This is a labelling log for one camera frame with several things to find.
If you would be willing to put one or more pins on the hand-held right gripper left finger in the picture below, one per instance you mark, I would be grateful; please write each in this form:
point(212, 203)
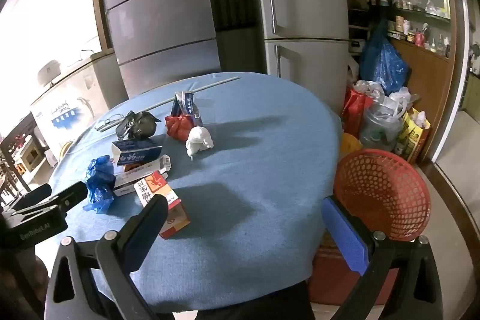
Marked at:
point(148, 218)

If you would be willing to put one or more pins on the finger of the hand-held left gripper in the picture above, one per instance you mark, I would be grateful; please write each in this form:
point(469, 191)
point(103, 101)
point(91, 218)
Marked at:
point(63, 198)
point(35, 194)

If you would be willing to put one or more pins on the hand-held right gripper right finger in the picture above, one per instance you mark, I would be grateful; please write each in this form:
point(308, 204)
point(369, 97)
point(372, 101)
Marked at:
point(347, 237)

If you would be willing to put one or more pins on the red plastic basket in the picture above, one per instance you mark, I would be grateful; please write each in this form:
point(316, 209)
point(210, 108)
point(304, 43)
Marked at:
point(378, 188)

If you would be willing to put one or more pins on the blue carton box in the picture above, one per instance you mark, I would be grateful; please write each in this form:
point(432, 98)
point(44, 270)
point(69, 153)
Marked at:
point(135, 153)

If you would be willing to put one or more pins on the red white carton box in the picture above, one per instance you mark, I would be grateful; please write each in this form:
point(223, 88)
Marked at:
point(176, 215)

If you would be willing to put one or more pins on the crumpled blue plastic bag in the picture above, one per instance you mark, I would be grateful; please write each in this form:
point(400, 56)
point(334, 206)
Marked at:
point(99, 181)

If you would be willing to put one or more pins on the dark wooden furniture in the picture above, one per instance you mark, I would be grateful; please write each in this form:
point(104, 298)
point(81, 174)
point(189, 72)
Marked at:
point(22, 151)

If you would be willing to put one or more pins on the flat white carton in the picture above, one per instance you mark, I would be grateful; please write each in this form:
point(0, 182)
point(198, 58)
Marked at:
point(144, 173)

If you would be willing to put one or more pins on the eyeglasses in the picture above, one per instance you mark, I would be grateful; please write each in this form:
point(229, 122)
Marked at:
point(108, 122)

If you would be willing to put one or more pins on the crumpled white paper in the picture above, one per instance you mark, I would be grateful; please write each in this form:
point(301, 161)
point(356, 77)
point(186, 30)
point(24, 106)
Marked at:
point(198, 142)

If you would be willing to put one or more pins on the crumpled black plastic bag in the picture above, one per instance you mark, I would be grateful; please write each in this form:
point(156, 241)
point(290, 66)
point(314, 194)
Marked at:
point(137, 127)

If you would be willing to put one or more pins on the crumpled red plastic bag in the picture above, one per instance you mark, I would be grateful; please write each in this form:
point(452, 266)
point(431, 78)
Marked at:
point(180, 127)

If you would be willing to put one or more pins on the white chest freezer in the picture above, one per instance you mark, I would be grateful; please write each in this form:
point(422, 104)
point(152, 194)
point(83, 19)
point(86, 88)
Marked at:
point(71, 98)

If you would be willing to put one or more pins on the blue tablecloth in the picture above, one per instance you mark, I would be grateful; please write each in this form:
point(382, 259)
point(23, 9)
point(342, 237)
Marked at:
point(243, 173)

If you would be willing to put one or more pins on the clear plastic jar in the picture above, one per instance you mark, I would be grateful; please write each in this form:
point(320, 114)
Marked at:
point(378, 128)

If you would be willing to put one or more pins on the person's dark clothing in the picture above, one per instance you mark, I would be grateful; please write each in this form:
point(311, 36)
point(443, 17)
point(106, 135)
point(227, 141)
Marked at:
point(255, 305)

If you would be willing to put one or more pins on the yellow printed bag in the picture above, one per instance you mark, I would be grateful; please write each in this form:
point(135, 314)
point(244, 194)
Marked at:
point(410, 136)

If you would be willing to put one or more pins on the blue white foil packet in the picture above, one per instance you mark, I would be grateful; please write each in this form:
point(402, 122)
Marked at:
point(185, 102)

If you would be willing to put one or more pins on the red gift bag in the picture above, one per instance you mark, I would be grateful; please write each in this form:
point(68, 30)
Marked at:
point(352, 110)

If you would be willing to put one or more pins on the long white stick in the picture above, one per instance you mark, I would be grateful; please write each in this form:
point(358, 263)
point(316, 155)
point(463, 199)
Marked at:
point(210, 86)

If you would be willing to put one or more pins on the white plastic bags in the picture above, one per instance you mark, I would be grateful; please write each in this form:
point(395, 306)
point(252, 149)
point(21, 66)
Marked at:
point(371, 87)

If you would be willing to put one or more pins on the wooden cabinet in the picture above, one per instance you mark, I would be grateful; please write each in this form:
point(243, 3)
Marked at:
point(427, 87)

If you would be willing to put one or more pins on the large blue plastic bag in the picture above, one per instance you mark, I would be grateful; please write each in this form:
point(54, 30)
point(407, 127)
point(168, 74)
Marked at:
point(382, 65)

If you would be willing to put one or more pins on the grey drawer refrigerator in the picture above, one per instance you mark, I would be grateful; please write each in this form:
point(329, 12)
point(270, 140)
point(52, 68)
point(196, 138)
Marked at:
point(161, 24)

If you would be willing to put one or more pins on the grey two-door refrigerator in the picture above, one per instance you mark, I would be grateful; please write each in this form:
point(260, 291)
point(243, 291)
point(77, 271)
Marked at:
point(307, 5)

